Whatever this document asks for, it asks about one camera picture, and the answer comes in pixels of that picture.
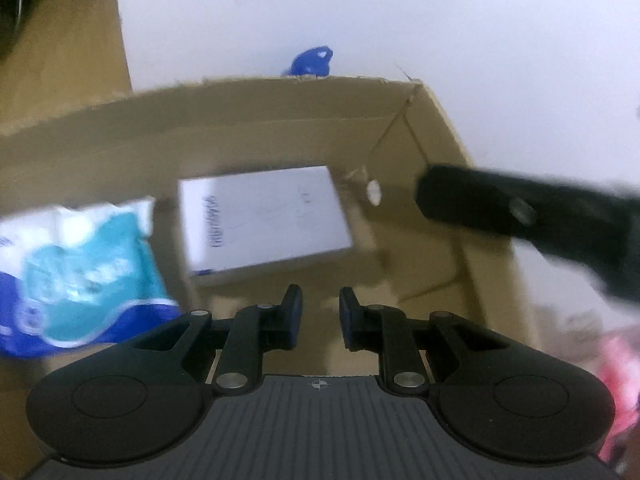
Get pink blanket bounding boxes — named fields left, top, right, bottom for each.
left=592, top=332, right=640, bottom=466

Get blue plastic handle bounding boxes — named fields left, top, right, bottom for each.
left=280, top=45, right=334, bottom=78

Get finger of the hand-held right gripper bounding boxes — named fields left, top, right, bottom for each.
left=416, top=162, right=640, bottom=307

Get blue tissue packet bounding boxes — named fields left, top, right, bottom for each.
left=0, top=196, right=183, bottom=358

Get cardboard box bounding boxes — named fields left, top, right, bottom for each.
left=0, top=74, right=543, bottom=480

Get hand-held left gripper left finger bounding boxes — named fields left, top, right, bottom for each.
left=132, top=284, right=304, bottom=395

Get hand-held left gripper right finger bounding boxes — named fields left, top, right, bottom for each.
left=339, top=286, right=508, bottom=397

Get white rectangular box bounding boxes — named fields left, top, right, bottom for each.
left=177, top=165, right=357, bottom=288

